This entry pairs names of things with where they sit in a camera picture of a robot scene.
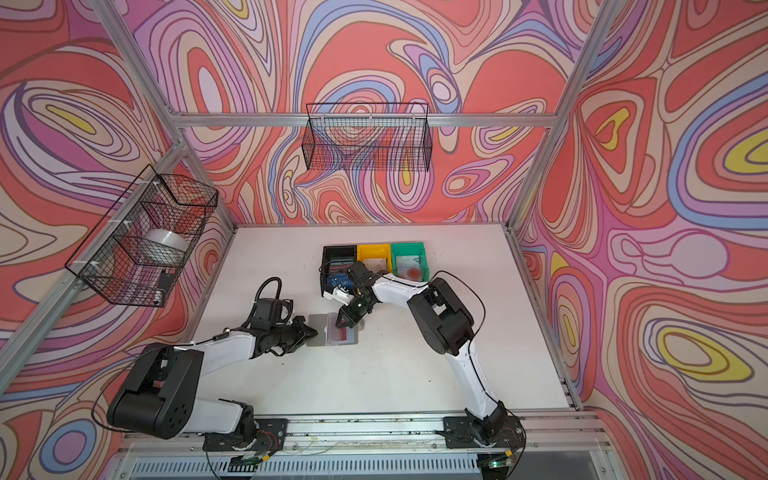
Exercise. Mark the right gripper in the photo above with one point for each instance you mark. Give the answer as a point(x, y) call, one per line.
point(351, 318)

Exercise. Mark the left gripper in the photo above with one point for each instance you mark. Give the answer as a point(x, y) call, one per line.
point(301, 329)

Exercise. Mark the grey card holder wallet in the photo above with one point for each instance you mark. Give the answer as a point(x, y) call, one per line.
point(319, 322)

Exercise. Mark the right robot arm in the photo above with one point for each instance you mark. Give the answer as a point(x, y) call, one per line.
point(446, 325)

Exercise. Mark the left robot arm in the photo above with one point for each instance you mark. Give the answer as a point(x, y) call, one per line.
point(159, 396)

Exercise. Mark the blue card in bin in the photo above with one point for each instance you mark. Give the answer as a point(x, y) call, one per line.
point(339, 281)

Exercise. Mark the black plastic bin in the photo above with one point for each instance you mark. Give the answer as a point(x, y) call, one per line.
point(336, 259)

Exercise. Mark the yellow plastic bin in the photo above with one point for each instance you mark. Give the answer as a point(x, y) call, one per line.
point(375, 250)

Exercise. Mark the green plastic bin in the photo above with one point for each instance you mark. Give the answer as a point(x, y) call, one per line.
point(411, 248)

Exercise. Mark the white tape roll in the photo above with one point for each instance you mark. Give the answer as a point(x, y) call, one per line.
point(167, 238)

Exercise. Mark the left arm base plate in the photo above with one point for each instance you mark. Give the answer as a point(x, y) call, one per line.
point(263, 436)

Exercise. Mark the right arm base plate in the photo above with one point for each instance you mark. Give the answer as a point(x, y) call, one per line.
point(464, 432)

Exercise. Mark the left wire basket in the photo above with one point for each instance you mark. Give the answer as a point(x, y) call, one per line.
point(124, 268)

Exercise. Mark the wire basket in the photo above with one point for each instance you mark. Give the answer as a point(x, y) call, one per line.
point(124, 268)
point(368, 136)

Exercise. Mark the back wire basket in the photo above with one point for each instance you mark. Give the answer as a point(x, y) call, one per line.
point(368, 136)

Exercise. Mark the aluminium front rail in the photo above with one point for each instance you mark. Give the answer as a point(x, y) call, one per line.
point(311, 435)

